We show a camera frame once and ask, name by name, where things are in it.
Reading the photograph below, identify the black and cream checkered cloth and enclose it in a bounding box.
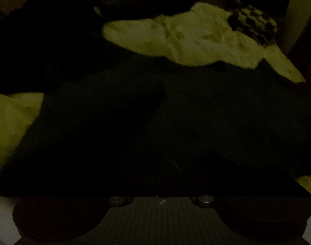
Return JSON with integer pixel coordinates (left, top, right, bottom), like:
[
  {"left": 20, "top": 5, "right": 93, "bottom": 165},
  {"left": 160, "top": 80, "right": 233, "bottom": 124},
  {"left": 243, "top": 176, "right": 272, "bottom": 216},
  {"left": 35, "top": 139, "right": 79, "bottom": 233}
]
[{"left": 227, "top": 5, "right": 278, "bottom": 47}]

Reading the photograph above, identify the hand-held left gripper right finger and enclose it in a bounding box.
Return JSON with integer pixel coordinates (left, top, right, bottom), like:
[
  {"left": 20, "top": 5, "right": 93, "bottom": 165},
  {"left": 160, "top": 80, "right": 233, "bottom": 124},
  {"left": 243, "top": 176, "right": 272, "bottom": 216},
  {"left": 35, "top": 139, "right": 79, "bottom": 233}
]
[{"left": 191, "top": 159, "right": 311, "bottom": 206}]

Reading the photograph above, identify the large dark garment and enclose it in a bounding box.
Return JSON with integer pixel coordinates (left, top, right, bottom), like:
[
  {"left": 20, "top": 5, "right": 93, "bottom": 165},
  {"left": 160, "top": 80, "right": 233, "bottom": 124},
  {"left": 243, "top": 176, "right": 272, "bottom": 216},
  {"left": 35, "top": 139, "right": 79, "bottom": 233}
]
[{"left": 0, "top": 56, "right": 311, "bottom": 198}]

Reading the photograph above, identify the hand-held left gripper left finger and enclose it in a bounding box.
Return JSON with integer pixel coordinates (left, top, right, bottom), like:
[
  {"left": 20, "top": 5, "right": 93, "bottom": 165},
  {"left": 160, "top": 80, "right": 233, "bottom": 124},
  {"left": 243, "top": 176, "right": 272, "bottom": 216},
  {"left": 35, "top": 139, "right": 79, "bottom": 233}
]
[{"left": 15, "top": 159, "right": 130, "bottom": 206}]

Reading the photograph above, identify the white spotted garment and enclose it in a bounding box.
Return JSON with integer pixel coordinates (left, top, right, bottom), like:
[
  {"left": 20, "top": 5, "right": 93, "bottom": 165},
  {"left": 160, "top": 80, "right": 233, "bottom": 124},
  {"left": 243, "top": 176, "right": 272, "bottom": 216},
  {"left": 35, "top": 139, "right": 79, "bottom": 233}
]
[{"left": 102, "top": 2, "right": 306, "bottom": 83}]

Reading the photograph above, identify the black cloth pile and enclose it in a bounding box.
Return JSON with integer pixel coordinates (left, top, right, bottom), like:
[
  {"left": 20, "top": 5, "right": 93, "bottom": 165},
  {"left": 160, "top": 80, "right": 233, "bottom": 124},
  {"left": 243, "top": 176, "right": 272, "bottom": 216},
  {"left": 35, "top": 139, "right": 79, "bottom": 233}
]
[{"left": 0, "top": 0, "right": 135, "bottom": 92}]

